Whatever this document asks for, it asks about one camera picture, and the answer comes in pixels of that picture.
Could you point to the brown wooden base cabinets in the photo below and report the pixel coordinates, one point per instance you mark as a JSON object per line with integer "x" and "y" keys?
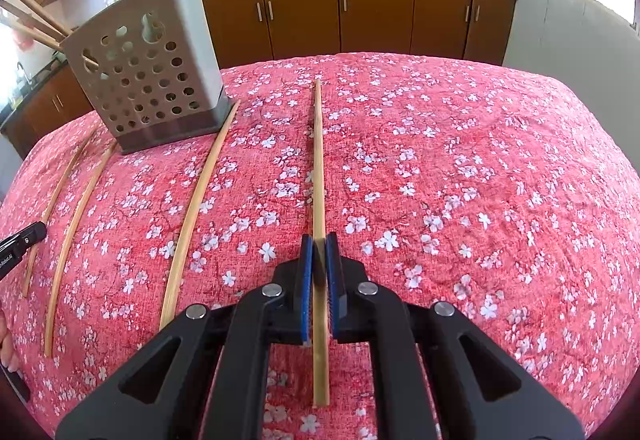
{"x": 375, "y": 14}

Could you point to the red floral tablecloth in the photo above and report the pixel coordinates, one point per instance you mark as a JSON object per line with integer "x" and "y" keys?
{"x": 450, "y": 169}

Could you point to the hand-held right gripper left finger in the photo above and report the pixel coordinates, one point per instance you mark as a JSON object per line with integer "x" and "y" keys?
{"x": 306, "y": 290}

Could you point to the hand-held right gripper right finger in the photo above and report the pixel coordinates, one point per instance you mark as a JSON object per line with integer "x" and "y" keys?
{"x": 334, "y": 290}

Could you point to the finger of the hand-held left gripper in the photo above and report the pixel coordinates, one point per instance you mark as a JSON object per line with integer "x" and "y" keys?
{"x": 30, "y": 235}

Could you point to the beige perforated utensil holder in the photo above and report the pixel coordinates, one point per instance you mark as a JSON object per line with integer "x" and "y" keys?
{"x": 150, "y": 69}

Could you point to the person's left hand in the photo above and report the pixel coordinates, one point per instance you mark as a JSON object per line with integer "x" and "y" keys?
{"x": 7, "y": 340}

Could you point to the metal sink faucet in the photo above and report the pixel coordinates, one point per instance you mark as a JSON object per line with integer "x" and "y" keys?
{"x": 22, "y": 72}

